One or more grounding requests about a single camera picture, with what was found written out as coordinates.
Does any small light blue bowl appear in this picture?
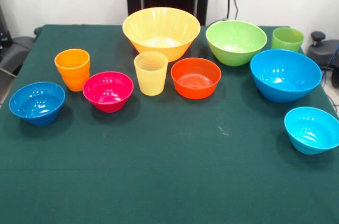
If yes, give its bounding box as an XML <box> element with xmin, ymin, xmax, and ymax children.
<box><xmin>284</xmin><ymin>106</ymin><xmax>339</xmax><ymax>156</ymax></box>

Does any grey chair base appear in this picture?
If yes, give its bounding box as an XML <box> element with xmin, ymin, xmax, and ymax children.
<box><xmin>0</xmin><ymin>35</ymin><xmax>35</xmax><ymax>76</ymax></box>

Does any green cup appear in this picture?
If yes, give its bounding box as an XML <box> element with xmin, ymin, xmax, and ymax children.
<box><xmin>271</xmin><ymin>26</ymin><xmax>305</xmax><ymax>52</ymax></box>

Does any dark green tablecloth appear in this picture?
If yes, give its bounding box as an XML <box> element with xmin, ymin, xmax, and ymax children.
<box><xmin>0</xmin><ymin>24</ymin><xmax>339</xmax><ymax>224</ymax></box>

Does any small dark blue bowl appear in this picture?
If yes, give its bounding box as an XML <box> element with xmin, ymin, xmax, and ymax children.
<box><xmin>8</xmin><ymin>81</ymin><xmax>66</xmax><ymax>127</ymax></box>

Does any large yellow-orange bowl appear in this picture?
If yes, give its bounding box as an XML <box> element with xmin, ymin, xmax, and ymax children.
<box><xmin>122</xmin><ymin>6</ymin><xmax>201</xmax><ymax>63</ymax></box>

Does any large blue bowl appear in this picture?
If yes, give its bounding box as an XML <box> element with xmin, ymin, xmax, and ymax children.
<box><xmin>249</xmin><ymin>48</ymin><xmax>323</xmax><ymax>104</ymax></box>

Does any yellow cup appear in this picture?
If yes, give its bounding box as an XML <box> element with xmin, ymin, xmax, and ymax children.
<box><xmin>133</xmin><ymin>51</ymin><xmax>169</xmax><ymax>96</ymax></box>

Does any orange cup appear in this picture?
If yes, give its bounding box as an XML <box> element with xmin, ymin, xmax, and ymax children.
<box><xmin>54</xmin><ymin>48</ymin><xmax>91</xmax><ymax>93</ymax></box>

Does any pink bowl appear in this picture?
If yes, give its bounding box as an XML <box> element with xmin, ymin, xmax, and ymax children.
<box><xmin>82</xmin><ymin>71</ymin><xmax>135</xmax><ymax>114</ymax></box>

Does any green bowl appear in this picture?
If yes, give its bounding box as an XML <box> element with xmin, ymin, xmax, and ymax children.
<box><xmin>206</xmin><ymin>20</ymin><xmax>268</xmax><ymax>67</ymax></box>

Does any black chair base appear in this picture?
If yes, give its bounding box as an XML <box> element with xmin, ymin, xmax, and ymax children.
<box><xmin>306</xmin><ymin>31</ymin><xmax>339</xmax><ymax>88</ymax></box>

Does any red-orange bowl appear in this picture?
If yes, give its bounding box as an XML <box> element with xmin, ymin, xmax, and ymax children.
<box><xmin>170</xmin><ymin>57</ymin><xmax>222</xmax><ymax>100</ymax></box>

